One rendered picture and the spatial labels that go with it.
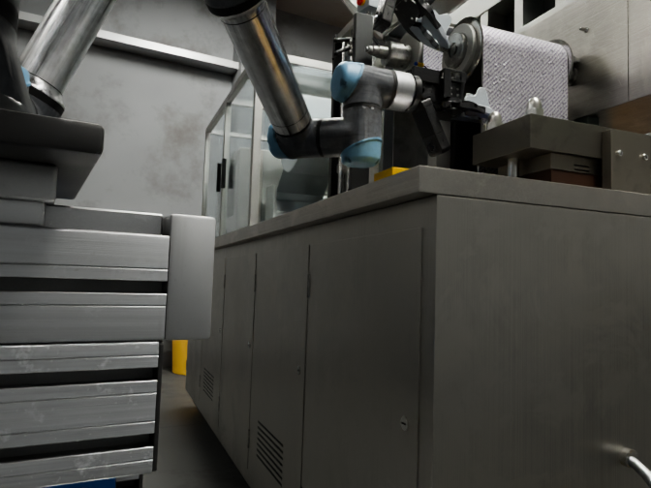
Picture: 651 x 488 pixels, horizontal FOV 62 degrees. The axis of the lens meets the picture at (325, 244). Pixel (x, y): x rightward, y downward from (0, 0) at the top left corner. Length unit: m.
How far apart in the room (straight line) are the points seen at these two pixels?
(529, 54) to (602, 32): 0.21
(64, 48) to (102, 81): 3.75
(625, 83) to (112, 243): 1.19
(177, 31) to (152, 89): 0.58
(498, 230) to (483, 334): 0.16
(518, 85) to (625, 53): 0.25
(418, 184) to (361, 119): 0.27
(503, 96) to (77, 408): 1.06
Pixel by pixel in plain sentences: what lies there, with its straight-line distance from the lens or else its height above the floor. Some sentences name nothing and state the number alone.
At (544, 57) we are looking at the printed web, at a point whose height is 1.25.
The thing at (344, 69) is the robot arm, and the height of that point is 1.12.
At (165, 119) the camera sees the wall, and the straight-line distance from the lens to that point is 4.85.
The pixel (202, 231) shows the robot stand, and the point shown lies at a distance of 0.40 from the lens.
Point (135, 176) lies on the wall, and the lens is 4.70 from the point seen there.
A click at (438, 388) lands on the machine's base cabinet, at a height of 0.58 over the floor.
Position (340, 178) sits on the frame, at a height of 1.02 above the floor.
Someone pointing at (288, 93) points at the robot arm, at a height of 1.05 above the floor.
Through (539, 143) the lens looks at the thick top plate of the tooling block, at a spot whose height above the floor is 0.98.
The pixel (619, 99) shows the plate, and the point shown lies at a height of 1.15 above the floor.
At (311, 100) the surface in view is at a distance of 2.18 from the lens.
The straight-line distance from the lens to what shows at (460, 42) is 1.27.
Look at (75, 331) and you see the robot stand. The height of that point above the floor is 0.69.
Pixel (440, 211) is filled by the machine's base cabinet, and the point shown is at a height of 0.84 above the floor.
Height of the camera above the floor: 0.73
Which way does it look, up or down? 4 degrees up
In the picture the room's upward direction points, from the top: 2 degrees clockwise
